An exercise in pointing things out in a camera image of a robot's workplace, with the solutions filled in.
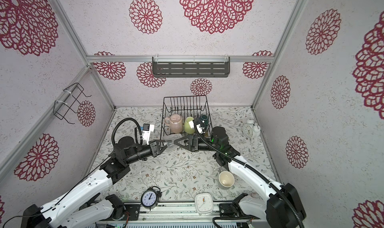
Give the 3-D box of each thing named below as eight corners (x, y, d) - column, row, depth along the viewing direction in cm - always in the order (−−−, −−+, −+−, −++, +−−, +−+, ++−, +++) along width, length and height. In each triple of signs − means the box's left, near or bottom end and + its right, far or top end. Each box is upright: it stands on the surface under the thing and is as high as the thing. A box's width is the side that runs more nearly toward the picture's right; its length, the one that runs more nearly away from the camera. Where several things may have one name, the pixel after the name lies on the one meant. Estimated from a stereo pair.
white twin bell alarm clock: (250, 142, 102) (256, 131, 92) (241, 131, 108) (245, 120, 98) (255, 140, 104) (262, 129, 94) (246, 129, 109) (251, 118, 100)
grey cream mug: (222, 192, 82) (226, 187, 73) (214, 181, 86) (217, 175, 77) (232, 185, 84) (237, 178, 76) (224, 174, 88) (227, 167, 80)
